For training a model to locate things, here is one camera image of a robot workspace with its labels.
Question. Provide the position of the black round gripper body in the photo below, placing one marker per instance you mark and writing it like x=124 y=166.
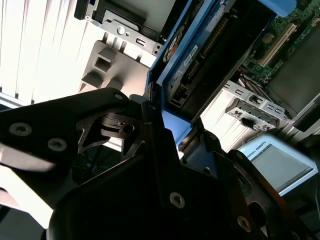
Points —
x=120 y=205

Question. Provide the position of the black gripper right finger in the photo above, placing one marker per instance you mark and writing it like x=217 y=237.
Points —
x=240 y=190

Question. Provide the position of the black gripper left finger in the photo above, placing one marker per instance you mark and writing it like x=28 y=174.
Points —
x=37 y=125

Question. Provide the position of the hard disk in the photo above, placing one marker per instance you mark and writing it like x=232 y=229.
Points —
x=180 y=75

